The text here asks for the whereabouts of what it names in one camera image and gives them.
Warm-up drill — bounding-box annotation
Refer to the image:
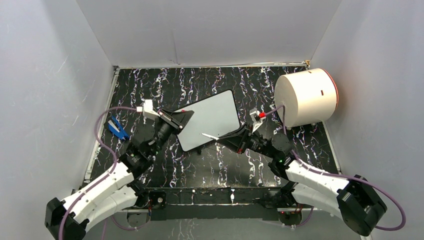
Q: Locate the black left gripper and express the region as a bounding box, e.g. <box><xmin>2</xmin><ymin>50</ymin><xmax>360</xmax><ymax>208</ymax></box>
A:
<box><xmin>150</xmin><ymin>108</ymin><xmax>194</xmax><ymax>157</ymax></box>

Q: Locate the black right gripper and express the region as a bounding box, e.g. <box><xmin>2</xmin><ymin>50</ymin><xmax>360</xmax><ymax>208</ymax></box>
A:
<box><xmin>217</xmin><ymin>122</ymin><xmax>277</xmax><ymax>159</ymax></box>

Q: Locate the white marker pen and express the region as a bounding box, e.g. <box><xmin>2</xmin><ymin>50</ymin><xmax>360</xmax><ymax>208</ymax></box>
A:
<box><xmin>201</xmin><ymin>133</ymin><xmax>220</xmax><ymax>141</ymax></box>

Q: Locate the small white whiteboard black frame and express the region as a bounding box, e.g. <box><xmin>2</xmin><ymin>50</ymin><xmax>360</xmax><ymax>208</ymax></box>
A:
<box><xmin>177</xmin><ymin>89</ymin><xmax>241</xmax><ymax>152</ymax></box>

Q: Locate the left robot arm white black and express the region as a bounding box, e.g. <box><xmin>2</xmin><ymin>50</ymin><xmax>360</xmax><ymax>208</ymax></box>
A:
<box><xmin>44</xmin><ymin>106</ymin><xmax>194</xmax><ymax>240</ymax></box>

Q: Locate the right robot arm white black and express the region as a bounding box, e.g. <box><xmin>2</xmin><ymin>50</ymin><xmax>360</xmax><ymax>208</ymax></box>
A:
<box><xmin>216</xmin><ymin>124</ymin><xmax>387</xmax><ymax>237</ymax></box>

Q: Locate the white cylindrical drum red rim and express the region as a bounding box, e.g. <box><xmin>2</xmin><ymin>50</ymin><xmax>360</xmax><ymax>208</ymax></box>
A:
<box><xmin>274</xmin><ymin>68</ymin><xmax>339</xmax><ymax>128</ymax></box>

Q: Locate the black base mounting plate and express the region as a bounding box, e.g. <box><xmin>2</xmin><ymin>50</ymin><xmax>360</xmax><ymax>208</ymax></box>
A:
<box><xmin>148</xmin><ymin>187</ymin><xmax>292</xmax><ymax>221</ymax></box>

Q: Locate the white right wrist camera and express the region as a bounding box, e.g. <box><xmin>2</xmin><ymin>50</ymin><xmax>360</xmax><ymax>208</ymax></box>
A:
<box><xmin>249</xmin><ymin>108</ymin><xmax>266</xmax><ymax>133</ymax></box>

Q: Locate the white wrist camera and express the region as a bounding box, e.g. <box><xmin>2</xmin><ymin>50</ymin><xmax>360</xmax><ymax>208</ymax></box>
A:
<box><xmin>249</xmin><ymin>108</ymin><xmax>266</xmax><ymax>133</ymax></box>
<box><xmin>135</xmin><ymin>99</ymin><xmax>160</xmax><ymax>120</ymax></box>

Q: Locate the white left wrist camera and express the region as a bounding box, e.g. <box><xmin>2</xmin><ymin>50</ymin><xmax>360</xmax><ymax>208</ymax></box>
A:
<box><xmin>135</xmin><ymin>99</ymin><xmax>160</xmax><ymax>120</ymax></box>

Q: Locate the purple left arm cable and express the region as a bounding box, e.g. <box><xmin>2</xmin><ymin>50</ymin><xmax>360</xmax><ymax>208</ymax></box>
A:
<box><xmin>57</xmin><ymin>106</ymin><xmax>147</xmax><ymax>240</ymax></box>

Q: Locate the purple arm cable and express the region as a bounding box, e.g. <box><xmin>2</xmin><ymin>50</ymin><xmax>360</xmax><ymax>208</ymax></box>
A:
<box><xmin>57</xmin><ymin>106</ymin><xmax>147</xmax><ymax>240</ymax></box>
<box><xmin>261</xmin><ymin>105</ymin><xmax>407</xmax><ymax>232</ymax></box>

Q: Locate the aluminium front frame rail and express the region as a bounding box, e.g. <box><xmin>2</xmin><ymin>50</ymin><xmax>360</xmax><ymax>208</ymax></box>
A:
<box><xmin>58</xmin><ymin>187</ymin><xmax>374</xmax><ymax>240</ymax></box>

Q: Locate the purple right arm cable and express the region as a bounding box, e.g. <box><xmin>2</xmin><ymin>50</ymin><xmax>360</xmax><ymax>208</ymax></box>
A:
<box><xmin>261</xmin><ymin>105</ymin><xmax>407</xmax><ymax>232</ymax></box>

